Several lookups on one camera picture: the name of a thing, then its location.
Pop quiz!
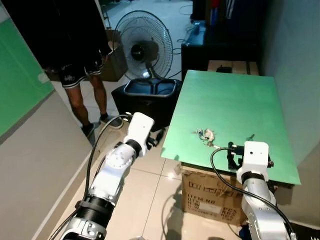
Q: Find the black cabinet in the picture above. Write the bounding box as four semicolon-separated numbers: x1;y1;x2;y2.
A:
180;24;261;79

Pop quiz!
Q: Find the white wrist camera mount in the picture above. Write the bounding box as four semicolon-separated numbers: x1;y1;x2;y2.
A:
240;141;271;174
123;112;155;156

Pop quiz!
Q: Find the bunch of metal keys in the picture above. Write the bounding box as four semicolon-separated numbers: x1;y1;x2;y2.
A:
194;128;220;147

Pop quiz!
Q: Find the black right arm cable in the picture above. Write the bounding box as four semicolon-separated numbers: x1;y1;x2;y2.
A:
210;146;297;240

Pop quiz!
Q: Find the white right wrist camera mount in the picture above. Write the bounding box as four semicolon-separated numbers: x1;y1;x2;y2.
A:
240;141;271;174

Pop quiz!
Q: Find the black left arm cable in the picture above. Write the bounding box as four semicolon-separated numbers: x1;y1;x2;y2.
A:
84;114;132;202

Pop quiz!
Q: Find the plain brown cardboard box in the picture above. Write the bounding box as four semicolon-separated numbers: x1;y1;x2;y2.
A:
101;29;129;82

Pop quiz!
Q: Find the large green board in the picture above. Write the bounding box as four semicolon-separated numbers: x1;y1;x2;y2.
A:
160;69;302;186

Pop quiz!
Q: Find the flat cardboard box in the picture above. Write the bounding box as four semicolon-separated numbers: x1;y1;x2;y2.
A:
207;59;260;76

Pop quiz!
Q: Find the person in black shorts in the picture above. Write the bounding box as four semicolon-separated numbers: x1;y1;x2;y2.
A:
0;0;124;139

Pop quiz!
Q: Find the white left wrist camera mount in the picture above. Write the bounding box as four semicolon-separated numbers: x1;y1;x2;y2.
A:
123;112;155;156

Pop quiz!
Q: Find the printed cardboard box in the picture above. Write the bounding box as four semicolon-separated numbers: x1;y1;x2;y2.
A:
179;162;296;227

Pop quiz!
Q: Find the black standing fan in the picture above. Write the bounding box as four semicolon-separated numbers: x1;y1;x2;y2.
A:
113;9;175;82

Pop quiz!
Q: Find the black box with white print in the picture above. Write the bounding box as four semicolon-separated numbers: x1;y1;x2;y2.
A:
289;222;320;240

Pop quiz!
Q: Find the black bin with blue liner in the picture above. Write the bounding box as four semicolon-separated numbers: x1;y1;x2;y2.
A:
110;77;182;133

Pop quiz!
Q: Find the green panel with clear hooks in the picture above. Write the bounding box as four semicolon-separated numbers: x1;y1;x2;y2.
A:
0;19;55;137

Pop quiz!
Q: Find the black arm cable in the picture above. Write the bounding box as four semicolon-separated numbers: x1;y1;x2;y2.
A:
84;114;132;202
210;146;297;240

